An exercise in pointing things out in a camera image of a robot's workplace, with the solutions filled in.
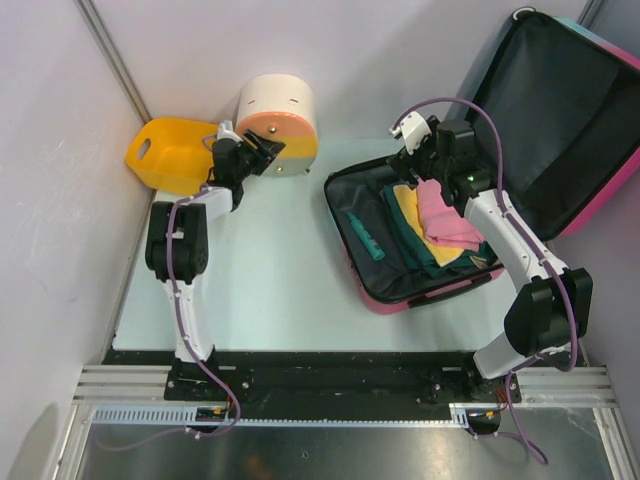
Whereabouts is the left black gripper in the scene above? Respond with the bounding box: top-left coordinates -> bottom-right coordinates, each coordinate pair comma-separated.
234,130 -> 285,182

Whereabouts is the round pastel drawer cabinet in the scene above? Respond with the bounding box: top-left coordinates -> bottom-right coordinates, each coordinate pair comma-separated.
235,74 -> 319,177

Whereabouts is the pink cloth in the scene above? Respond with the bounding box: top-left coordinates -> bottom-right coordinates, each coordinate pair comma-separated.
416,180 -> 485,251

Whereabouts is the teal tube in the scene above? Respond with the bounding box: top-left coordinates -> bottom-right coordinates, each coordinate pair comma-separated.
347,212 -> 385,261

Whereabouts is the pink and teal children's suitcase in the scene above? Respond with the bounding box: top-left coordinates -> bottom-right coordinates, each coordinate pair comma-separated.
324,9 -> 639,314

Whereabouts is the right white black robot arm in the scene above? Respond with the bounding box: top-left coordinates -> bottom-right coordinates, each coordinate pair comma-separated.
388,111 -> 593,401

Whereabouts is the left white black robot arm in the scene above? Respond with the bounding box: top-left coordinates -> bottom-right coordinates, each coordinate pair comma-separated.
145,121 -> 286,363

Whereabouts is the yellow plastic basket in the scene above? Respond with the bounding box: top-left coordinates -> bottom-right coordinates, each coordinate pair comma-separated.
125,117 -> 218,196

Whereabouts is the yellow folded cloth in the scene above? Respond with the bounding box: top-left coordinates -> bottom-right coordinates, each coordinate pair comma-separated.
385,180 -> 484,269

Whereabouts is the dark green folded cloth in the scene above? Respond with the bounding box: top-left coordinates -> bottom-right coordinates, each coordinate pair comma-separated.
381,180 -> 497,278

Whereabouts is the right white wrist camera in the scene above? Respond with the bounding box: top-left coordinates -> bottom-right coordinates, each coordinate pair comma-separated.
389,111 -> 431,155

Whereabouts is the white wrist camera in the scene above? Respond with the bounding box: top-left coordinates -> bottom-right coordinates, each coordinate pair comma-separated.
389,111 -> 431,155
216,120 -> 242,143

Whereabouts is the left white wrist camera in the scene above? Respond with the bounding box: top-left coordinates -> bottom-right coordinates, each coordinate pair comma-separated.
216,120 -> 242,143

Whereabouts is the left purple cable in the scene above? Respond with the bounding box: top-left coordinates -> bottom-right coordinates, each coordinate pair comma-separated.
94,133 -> 242,454

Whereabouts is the purple cable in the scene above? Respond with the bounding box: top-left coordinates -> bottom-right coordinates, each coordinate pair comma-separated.
392,97 -> 581,464
94,133 -> 242,454

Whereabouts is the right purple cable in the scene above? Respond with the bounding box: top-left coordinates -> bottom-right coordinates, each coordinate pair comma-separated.
392,97 -> 581,464

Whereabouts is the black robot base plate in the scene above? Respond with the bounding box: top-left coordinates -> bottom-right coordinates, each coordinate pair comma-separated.
103,349 -> 521,418

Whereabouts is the grey slotted cable duct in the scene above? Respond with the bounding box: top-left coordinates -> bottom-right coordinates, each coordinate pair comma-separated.
92,403 -> 471,429

